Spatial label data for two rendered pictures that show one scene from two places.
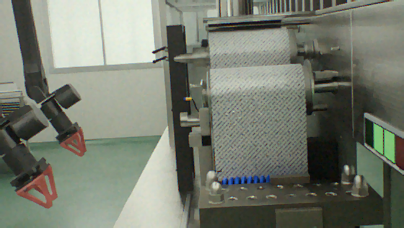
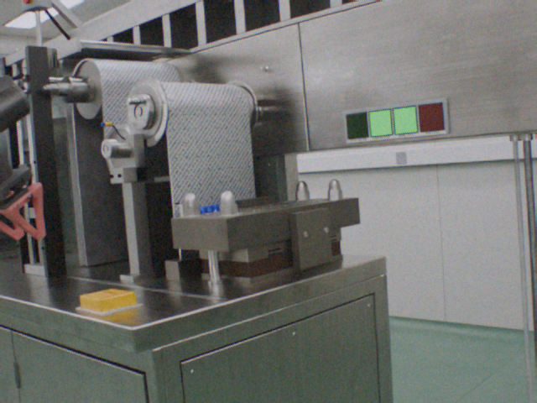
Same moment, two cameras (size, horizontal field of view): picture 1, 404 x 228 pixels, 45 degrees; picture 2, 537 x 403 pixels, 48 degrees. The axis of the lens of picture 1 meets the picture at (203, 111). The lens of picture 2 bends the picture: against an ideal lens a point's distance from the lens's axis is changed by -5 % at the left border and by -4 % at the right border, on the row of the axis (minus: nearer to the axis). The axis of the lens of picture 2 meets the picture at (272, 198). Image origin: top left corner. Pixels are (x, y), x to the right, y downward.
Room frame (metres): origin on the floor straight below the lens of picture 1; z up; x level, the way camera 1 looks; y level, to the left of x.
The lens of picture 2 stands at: (0.24, 0.79, 1.12)
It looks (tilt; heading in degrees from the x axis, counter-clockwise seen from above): 3 degrees down; 312
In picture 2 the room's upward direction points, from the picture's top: 5 degrees counter-clockwise
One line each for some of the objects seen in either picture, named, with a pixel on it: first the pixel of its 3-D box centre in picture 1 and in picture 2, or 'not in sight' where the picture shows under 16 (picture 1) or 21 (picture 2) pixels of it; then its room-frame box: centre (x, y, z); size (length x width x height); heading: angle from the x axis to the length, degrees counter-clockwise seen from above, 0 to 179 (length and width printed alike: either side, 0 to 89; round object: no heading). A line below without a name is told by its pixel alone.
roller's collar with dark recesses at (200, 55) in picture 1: (203, 57); (77, 89); (1.54, -0.01, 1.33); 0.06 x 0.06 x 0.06; 88
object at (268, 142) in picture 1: (260, 146); (213, 171); (1.23, -0.14, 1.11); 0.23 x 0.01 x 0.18; 88
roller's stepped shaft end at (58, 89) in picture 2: (183, 58); (54, 89); (1.54, 0.05, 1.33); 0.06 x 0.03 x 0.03; 88
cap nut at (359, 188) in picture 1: (360, 184); (334, 189); (1.05, -0.34, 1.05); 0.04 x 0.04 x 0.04
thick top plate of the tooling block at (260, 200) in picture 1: (286, 203); (272, 221); (1.10, -0.18, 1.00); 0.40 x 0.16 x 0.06; 88
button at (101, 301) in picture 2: not in sight; (107, 300); (1.14, 0.22, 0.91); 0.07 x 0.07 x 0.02; 88
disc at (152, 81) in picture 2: (210, 93); (147, 111); (1.29, -0.02, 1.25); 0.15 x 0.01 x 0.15; 178
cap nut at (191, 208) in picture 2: (212, 180); (191, 204); (1.16, -0.01, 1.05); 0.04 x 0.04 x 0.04
